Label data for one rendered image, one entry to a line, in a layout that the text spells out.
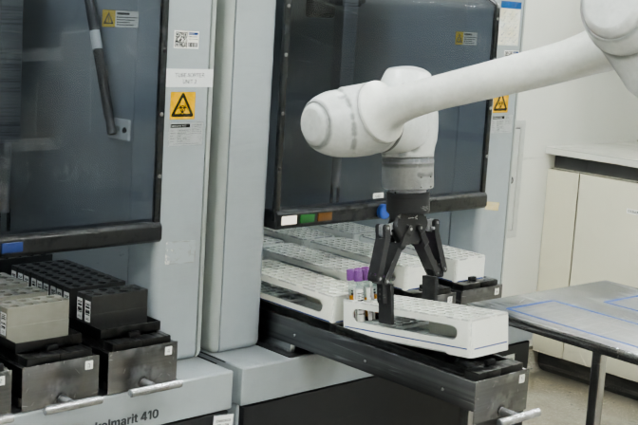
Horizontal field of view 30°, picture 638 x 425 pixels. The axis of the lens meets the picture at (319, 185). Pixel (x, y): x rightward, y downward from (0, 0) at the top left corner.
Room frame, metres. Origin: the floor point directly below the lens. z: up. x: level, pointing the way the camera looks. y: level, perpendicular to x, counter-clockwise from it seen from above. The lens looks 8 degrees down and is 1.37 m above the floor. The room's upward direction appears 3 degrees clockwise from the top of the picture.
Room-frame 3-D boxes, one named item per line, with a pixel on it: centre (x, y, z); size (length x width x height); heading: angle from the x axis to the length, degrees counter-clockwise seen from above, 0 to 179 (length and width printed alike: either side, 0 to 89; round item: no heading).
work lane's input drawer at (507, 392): (2.08, -0.10, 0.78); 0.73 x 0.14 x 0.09; 43
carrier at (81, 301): (1.96, 0.34, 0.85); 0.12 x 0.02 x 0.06; 132
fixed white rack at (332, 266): (2.40, -0.01, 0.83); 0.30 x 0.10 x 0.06; 43
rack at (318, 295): (2.21, 0.03, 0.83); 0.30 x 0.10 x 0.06; 43
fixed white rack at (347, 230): (2.84, -0.02, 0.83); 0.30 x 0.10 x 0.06; 43
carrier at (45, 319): (1.84, 0.44, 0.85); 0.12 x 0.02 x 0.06; 134
